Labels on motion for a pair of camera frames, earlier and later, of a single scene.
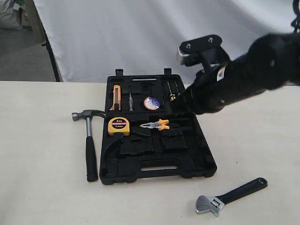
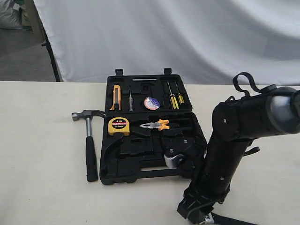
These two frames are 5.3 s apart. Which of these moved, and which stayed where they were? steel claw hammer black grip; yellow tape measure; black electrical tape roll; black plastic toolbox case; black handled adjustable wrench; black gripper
Moved: black gripper; black handled adjustable wrench
Stayed: black electrical tape roll; black plastic toolbox case; steel claw hammer black grip; yellow tape measure
